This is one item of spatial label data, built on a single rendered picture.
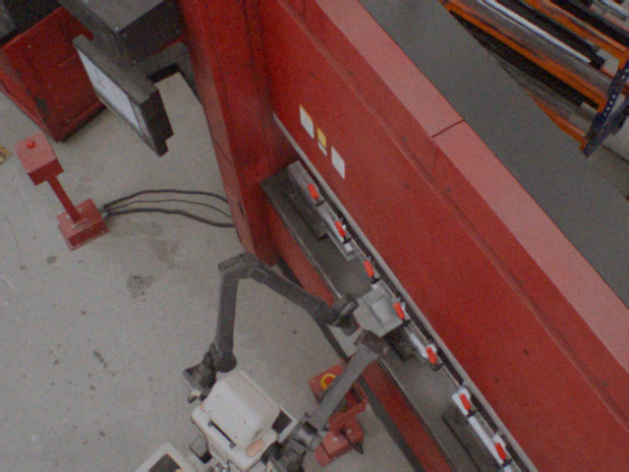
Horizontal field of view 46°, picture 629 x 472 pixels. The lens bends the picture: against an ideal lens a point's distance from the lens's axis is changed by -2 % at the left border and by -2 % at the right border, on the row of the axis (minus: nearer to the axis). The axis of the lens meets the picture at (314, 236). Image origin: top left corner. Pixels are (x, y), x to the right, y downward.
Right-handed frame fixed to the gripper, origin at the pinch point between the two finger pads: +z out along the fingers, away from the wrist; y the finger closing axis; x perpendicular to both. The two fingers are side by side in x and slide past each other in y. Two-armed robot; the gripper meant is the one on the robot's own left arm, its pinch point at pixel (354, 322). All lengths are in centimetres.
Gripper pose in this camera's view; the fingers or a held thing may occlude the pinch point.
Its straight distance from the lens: 297.8
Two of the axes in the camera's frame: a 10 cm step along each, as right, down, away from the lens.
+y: -5.2, -7.5, 4.0
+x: -7.3, 6.4, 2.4
